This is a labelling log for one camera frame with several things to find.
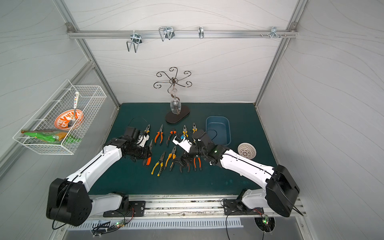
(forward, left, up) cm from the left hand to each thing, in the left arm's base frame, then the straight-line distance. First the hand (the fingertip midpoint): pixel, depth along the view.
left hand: (150, 155), depth 84 cm
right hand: (-2, -17, +9) cm, 19 cm away
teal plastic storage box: (+26, -41, -8) cm, 49 cm away
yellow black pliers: (+3, -13, -7) cm, 15 cm away
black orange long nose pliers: (-11, -20, +14) cm, 27 cm away
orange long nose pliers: (+19, 0, -7) cm, 20 cm away
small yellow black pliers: (+21, -18, -6) cm, 28 cm away
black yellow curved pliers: (0, -5, -7) cm, 9 cm away
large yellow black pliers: (+25, -25, -7) cm, 36 cm away
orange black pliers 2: (+20, -9, -7) cm, 23 cm away
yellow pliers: (+23, +9, -7) cm, 25 cm away
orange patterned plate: (+3, +34, +26) cm, 43 cm away
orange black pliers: (-2, 0, 0) cm, 2 cm away
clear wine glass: (+29, -13, +10) cm, 33 cm away
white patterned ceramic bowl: (+8, -59, -7) cm, 59 cm away
